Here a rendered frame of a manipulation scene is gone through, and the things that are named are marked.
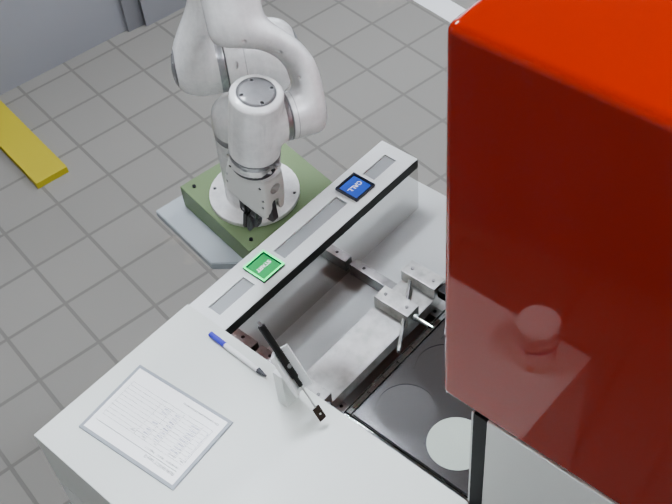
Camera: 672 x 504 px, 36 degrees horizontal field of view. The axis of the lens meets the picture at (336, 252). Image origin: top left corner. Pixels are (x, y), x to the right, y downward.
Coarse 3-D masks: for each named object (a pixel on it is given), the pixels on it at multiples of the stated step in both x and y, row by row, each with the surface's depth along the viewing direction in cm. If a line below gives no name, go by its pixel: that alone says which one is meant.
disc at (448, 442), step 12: (444, 420) 172; (456, 420) 172; (468, 420) 172; (432, 432) 171; (444, 432) 171; (456, 432) 171; (468, 432) 170; (432, 444) 169; (444, 444) 169; (456, 444) 169; (468, 444) 169; (432, 456) 168; (444, 456) 168; (456, 456) 168; (468, 456) 167; (456, 468) 166; (468, 468) 166
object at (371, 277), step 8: (352, 264) 203; (360, 264) 203; (352, 272) 205; (360, 272) 202; (368, 272) 202; (376, 272) 202; (368, 280) 202; (376, 280) 200; (384, 280) 200; (376, 288) 202; (432, 312) 194; (440, 312) 194; (432, 320) 195
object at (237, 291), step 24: (384, 144) 210; (360, 168) 206; (384, 168) 206; (336, 192) 202; (312, 216) 198; (336, 216) 197; (288, 240) 195; (312, 240) 194; (240, 264) 191; (288, 264) 190; (216, 288) 187; (240, 288) 188; (264, 288) 187; (216, 312) 184; (240, 312) 183
